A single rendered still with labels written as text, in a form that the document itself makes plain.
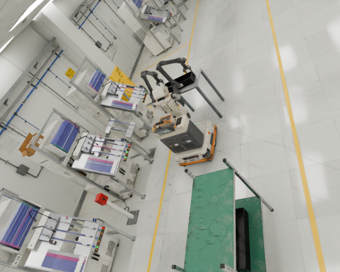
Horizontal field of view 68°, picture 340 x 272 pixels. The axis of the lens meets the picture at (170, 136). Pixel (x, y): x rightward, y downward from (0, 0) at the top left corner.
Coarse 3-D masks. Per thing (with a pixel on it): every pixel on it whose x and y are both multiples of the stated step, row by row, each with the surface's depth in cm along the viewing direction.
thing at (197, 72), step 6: (198, 72) 410; (204, 72) 421; (198, 78) 400; (192, 84) 400; (210, 84) 434; (180, 90) 413; (186, 90) 401; (198, 90) 396; (216, 90) 442; (204, 96) 403; (186, 102) 482; (210, 102) 414; (192, 108) 494
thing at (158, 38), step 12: (132, 0) 706; (120, 12) 712; (132, 12) 716; (144, 12) 733; (156, 12) 746; (168, 12) 750; (132, 24) 734; (144, 24) 724; (156, 24) 778; (156, 36) 751; (168, 36) 776; (156, 48) 782
